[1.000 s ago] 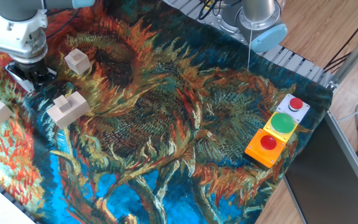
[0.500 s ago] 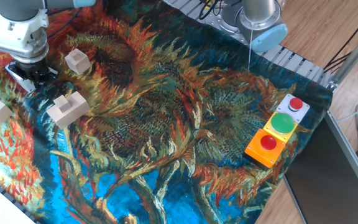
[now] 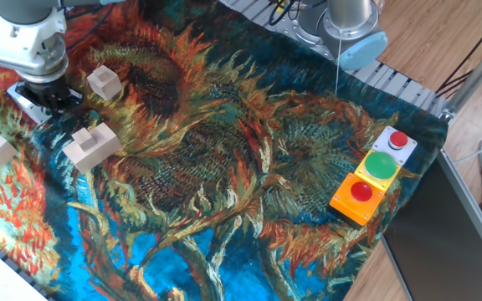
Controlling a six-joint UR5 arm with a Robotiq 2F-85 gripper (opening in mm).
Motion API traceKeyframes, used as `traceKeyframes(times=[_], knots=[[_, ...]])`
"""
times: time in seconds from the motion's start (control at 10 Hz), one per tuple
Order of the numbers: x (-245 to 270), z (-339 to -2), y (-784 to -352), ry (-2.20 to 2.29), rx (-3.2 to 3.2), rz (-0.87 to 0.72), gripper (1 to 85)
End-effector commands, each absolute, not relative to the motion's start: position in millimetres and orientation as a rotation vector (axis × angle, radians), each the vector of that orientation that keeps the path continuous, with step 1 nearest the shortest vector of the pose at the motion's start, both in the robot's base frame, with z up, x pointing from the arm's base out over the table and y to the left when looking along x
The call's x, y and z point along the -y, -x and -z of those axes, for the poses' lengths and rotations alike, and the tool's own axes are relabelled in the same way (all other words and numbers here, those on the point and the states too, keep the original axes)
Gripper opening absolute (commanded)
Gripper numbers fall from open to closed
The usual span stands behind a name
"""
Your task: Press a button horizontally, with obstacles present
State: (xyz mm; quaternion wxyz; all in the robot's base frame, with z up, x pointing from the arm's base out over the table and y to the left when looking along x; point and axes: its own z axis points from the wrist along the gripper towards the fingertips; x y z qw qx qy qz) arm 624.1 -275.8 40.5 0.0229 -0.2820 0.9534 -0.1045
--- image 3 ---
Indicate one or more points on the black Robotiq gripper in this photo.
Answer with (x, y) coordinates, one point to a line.
(50, 90)

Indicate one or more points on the white box green button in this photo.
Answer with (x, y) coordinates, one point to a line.
(27, 110)

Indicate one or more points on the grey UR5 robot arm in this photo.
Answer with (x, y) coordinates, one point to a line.
(23, 33)

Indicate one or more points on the orange box red button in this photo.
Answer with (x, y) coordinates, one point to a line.
(362, 205)

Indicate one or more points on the yellow box green button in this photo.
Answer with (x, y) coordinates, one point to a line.
(380, 165)

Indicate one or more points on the grey box red button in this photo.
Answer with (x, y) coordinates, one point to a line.
(398, 140)

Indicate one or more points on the small wooden block with peg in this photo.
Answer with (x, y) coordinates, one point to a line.
(105, 83)

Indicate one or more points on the notched wooden block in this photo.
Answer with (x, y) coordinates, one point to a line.
(92, 150)

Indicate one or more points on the sunflower painting cloth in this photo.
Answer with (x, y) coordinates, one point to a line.
(224, 167)

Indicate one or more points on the yellow plastic item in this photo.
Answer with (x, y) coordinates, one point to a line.
(282, 4)

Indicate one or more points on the white zip tie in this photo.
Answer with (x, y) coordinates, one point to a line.
(337, 62)

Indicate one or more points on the dark grey flat panel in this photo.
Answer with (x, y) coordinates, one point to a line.
(442, 251)

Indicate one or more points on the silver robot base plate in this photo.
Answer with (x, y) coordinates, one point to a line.
(295, 32)

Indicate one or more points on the aluminium frame rail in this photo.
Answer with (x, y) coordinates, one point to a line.
(473, 213)

